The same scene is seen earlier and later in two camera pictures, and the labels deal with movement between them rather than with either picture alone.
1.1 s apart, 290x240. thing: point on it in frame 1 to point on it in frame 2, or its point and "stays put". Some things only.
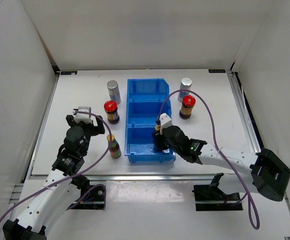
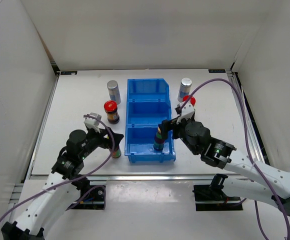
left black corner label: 68,72 stays put
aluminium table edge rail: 139,177 stays put
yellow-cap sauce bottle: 114,147 stays put
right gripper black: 157,138 to 166,125
